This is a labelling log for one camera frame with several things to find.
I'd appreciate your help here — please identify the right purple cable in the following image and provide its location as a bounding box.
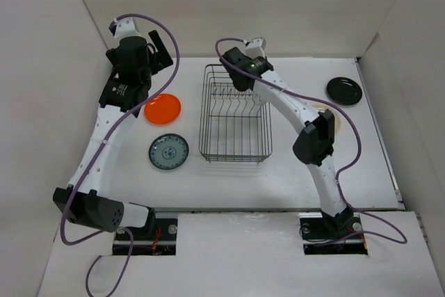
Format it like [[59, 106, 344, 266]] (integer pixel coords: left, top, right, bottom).
[[214, 37, 408, 245]]

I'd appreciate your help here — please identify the blue patterned plate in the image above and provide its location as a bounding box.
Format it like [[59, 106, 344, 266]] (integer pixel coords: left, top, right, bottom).
[[147, 134, 190, 171]]

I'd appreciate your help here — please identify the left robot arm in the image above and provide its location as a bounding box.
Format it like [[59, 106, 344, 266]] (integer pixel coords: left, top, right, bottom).
[[53, 29, 174, 239]]

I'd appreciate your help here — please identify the orange plate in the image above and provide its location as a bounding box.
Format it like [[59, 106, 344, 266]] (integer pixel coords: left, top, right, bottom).
[[144, 93, 181, 125]]

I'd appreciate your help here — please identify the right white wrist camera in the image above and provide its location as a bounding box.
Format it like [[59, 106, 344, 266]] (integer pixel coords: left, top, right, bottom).
[[244, 37, 266, 59]]

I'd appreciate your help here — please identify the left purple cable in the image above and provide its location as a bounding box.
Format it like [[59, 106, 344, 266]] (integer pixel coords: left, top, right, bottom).
[[59, 13, 180, 297]]

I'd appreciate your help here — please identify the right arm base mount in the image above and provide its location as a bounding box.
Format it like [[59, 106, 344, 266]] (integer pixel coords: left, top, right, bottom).
[[298, 213, 368, 255]]

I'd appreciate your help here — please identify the purple cable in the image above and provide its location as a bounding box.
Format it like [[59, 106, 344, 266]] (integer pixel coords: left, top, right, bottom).
[[214, 37, 408, 245], [59, 13, 180, 297]]

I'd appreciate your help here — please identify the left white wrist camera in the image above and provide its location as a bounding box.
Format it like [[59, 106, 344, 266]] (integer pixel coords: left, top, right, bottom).
[[108, 17, 140, 40]]

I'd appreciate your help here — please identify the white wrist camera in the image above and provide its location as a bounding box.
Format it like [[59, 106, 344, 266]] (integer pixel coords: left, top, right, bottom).
[[108, 17, 140, 40], [244, 37, 266, 59]]

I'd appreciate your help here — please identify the black plate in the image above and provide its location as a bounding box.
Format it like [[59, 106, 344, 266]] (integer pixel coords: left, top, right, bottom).
[[326, 77, 363, 106]]

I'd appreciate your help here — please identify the clear glass plate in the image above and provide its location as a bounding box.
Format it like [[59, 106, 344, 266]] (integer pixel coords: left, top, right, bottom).
[[252, 92, 268, 108]]

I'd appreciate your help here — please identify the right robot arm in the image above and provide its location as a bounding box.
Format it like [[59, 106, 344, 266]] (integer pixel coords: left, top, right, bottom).
[[220, 47, 353, 239]]

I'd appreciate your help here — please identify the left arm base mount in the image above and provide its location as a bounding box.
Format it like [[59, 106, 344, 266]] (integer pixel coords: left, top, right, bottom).
[[129, 210, 179, 256]]

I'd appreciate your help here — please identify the cream floral plate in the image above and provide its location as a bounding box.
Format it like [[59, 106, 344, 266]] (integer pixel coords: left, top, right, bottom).
[[312, 103, 342, 137]]

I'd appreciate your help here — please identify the grey wire dish rack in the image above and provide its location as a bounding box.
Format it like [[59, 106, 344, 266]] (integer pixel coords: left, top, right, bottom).
[[199, 64, 273, 163]]

